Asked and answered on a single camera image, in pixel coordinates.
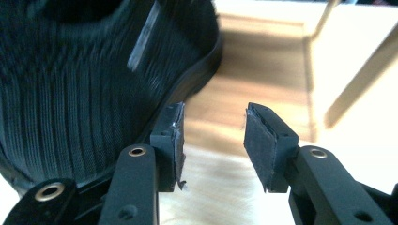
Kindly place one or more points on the black knit sneaker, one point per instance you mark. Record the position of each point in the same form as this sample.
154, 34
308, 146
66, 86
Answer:
78, 93

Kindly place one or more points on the wooden three-tier shoe rack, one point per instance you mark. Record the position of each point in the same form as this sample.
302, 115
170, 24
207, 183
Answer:
256, 62

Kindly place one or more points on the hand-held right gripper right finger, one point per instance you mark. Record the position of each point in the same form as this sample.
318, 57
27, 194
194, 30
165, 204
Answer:
266, 146

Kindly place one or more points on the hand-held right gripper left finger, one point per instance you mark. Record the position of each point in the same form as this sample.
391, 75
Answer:
167, 146

